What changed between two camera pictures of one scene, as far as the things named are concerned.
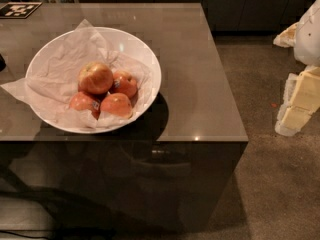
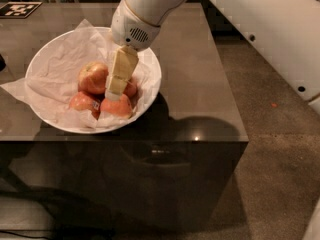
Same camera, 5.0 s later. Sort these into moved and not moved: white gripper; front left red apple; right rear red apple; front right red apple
Moved: white gripper
Not moved: right rear red apple; front left red apple; front right red apple
